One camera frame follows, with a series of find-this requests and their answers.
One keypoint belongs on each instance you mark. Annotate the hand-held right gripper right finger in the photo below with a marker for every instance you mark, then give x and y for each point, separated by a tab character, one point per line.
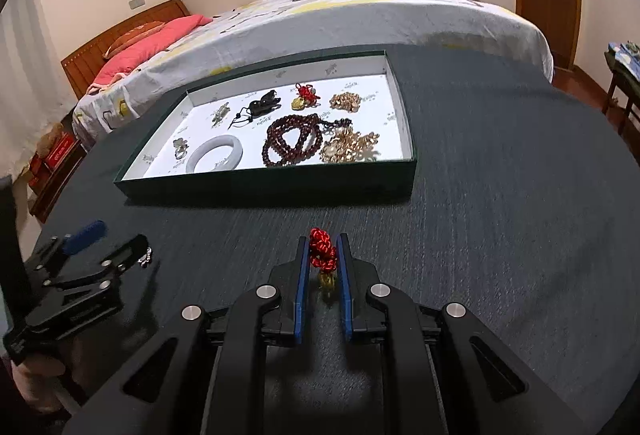
345	295

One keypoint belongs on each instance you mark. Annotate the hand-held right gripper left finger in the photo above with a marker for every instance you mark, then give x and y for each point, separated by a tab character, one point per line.
300	295

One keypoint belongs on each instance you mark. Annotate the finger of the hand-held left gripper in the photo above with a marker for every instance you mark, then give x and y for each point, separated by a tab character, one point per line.
125	257
87	232

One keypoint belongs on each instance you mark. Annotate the pearl flower brooch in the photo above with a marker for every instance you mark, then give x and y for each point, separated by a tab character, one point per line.
145	258

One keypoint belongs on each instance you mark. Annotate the small gold red-knot charm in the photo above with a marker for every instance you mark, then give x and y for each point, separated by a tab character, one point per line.
320	245

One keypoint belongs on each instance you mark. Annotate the green jewelry box tray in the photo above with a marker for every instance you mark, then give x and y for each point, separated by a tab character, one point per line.
260	185

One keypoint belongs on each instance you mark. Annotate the silver rhinestone brooch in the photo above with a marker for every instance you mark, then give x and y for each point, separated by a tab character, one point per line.
220	109

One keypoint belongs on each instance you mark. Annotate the large gold red-knot charm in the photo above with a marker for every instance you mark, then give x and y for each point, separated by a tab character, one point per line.
300	103

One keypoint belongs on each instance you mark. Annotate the person's left hand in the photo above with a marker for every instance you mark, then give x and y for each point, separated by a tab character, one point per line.
35	380

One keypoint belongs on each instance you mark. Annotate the wooden nightstand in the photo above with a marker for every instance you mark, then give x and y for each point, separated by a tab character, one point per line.
55	185

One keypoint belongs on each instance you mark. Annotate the red box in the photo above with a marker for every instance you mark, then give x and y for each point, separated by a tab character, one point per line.
62	152

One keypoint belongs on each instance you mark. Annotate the brown teddy bear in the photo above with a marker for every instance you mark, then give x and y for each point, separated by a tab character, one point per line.
50	137

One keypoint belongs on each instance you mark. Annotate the white jade bangle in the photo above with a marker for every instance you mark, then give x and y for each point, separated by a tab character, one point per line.
195	160

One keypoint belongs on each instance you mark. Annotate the white sheer curtain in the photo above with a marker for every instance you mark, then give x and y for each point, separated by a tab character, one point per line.
25	90

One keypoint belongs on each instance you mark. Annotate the wooden headboard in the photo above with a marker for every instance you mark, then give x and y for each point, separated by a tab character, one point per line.
80	65

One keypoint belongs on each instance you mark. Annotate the pink pillow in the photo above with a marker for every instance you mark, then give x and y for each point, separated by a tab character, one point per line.
150	45

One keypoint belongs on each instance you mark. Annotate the orange pillow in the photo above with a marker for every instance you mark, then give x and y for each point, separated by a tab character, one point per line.
135	35

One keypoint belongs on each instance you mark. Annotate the bed with patterned sheet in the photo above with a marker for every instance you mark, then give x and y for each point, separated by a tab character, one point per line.
400	15

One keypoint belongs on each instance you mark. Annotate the wooden chair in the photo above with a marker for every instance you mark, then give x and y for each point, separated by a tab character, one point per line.
612	90

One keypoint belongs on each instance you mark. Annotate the blue patterned cloth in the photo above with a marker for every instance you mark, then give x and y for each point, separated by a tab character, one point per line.
627	55

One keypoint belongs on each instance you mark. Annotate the wall socket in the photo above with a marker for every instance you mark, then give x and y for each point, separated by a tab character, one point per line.
137	3

